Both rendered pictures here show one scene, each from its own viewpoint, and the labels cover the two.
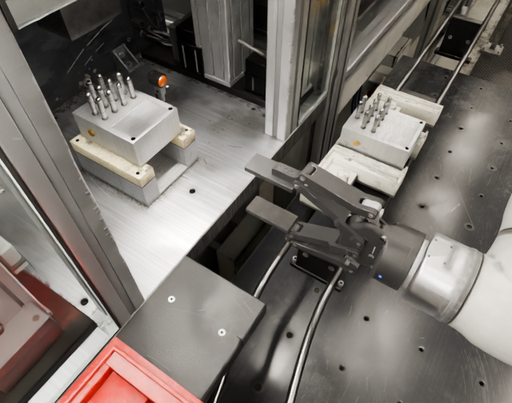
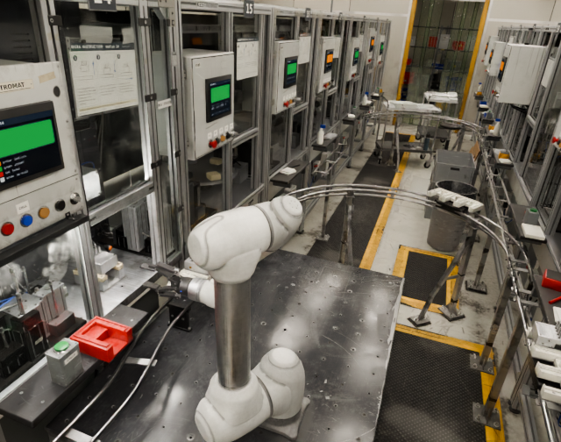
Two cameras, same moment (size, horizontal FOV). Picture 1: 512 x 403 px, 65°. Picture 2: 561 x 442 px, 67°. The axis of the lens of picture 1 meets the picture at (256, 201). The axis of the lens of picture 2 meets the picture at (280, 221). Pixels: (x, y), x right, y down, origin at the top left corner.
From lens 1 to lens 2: 1.31 m
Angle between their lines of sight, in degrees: 28
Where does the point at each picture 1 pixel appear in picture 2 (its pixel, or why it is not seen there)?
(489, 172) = (266, 284)
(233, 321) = (136, 317)
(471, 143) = (260, 274)
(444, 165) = not seen: hidden behind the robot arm
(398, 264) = (184, 285)
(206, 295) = (126, 312)
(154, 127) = (108, 260)
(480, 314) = (203, 292)
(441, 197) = not seen: hidden behind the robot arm
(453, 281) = (197, 285)
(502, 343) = (209, 298)
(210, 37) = (130, 232)
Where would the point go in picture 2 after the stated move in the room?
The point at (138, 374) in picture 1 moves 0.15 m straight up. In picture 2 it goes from (104, 322) to (98, 287)
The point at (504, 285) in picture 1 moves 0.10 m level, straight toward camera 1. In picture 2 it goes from (209, 283) to (188, 295)
